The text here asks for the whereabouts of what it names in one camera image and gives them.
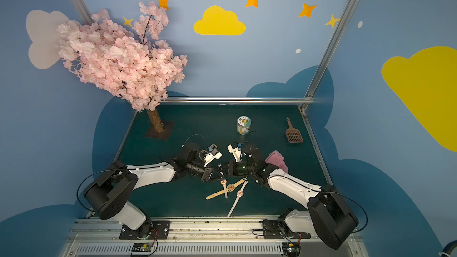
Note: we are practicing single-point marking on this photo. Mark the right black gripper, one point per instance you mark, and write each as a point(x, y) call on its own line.
point(227, 168)

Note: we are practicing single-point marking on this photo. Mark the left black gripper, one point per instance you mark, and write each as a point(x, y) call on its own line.
point(206, 174)

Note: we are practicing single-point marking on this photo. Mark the white strap watch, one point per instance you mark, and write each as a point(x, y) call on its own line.
point(223, 183)
point(239, 195)

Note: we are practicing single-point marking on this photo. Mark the pink cloth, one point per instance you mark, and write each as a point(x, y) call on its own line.
point(277, 159)

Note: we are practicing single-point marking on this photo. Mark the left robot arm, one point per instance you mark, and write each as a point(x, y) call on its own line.
point(109, 193)

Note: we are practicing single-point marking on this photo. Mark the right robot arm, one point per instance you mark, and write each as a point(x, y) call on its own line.
point(327, 214)

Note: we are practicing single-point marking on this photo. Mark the jar with sunflower lid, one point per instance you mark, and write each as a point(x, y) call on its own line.
point(243, 125)

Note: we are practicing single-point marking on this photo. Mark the brown litter scoop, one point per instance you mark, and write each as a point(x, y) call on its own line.
point(293, 135)

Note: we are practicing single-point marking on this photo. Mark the right circuit board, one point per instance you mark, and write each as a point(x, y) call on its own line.
point(291, 249)

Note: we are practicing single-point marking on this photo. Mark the circuit board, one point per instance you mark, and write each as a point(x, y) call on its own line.
point(141, 249)
point(291, 249)

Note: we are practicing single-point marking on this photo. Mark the left circuit board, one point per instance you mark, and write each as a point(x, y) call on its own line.
point(141, 249)

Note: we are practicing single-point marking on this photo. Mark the pink blossom tree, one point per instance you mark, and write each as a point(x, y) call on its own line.
point(134, 65)

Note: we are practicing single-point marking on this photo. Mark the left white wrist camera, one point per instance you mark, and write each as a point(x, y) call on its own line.
point(210, 154)

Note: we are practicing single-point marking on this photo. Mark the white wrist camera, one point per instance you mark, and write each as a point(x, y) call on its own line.
point(210, 154)
point(236, 151)

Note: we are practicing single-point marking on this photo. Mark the gold strap watch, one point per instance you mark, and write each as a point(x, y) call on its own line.
point(227, 188)

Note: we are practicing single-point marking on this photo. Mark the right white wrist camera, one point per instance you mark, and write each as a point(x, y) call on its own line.
point(236, 151)

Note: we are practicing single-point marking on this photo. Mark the brown tree base plate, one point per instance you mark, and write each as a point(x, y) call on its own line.
point(168, 128)

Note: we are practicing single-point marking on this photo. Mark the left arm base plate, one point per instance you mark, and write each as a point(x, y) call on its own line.
point(157, 230)

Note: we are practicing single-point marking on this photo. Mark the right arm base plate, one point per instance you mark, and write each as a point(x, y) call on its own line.
point(274, 229)

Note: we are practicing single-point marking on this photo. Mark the back aluminium frame bar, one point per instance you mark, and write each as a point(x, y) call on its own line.
point(237, 100)

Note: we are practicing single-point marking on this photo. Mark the aluminium front rail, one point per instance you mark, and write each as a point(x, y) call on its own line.
point(200, 237)

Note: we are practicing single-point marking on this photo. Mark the right aluminium frame post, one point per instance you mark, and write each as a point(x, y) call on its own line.
point(332, 46)

